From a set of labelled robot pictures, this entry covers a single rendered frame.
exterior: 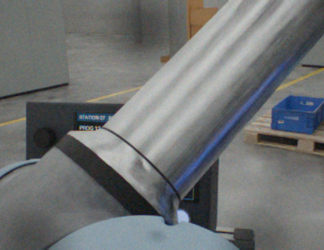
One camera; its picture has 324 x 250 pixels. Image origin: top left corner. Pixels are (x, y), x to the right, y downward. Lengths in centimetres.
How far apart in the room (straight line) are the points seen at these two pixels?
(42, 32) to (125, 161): 671
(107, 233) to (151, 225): 2
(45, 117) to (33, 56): 631
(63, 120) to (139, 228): 36
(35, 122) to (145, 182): 32
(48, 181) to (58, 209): 2
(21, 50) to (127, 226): 657
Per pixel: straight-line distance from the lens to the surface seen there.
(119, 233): 20
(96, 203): 25
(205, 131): 28
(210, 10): 897
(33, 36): 686
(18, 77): 674
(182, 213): 49
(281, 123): 391
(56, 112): 54
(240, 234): 59
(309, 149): 380
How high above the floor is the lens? 138
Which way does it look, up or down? 18 degrees down
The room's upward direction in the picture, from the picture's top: 2 degrees counter-clockwise
